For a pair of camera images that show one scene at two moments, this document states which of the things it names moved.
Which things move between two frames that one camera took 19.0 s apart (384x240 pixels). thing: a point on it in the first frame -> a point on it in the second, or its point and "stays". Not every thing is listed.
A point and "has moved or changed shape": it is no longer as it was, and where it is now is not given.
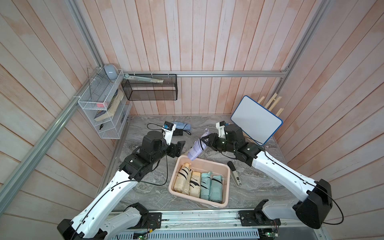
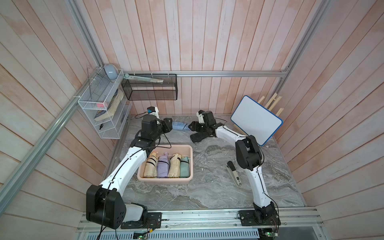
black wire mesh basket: [139, 90] stays
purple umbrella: [198, 147] -> [163, 164]
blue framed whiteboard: [258, 122] stays
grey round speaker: [111, 71] stays
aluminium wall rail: [206, 73] stays
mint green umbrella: [216, 192] -> [184, 167]
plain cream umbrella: [182, 182] has moved or changed shape
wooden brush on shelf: [102, 115] stays
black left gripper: [176, 149] -> [166, 123]
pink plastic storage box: [200, 179] has moved or changed shape
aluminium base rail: [212, 225] stays
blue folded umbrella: [182, 125] stays
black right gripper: [212, 141] -> [194, 126]
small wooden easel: [276, 101] stays
